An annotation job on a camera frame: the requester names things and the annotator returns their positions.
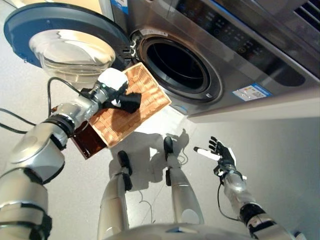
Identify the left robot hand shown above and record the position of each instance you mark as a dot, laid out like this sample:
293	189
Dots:
112	80

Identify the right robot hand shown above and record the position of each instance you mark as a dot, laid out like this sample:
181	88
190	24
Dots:
226	156

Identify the black cloth garment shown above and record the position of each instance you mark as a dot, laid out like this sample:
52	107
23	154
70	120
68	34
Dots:
131	101

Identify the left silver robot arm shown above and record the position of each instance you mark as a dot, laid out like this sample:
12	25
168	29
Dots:
32	150

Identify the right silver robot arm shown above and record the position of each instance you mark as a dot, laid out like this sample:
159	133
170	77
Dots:
237	187

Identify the silver washing machine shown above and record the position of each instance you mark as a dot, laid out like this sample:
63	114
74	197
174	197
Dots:
237	62

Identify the wicker laundry basket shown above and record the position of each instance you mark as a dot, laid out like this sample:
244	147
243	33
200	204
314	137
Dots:
150	95

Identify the round glass washer door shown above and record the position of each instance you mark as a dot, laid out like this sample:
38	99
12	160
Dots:
70	55

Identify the right silver robot leg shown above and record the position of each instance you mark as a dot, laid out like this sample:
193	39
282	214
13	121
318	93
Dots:
185	192

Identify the blue energy label sticker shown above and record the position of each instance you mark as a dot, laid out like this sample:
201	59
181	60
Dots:
252	92

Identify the small blue label sticker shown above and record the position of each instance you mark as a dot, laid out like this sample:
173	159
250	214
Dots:
118	7

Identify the silver robot torso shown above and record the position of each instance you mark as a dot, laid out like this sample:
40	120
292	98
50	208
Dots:
180	232

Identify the silver dryer with vent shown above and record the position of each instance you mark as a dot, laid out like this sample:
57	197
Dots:
307	12

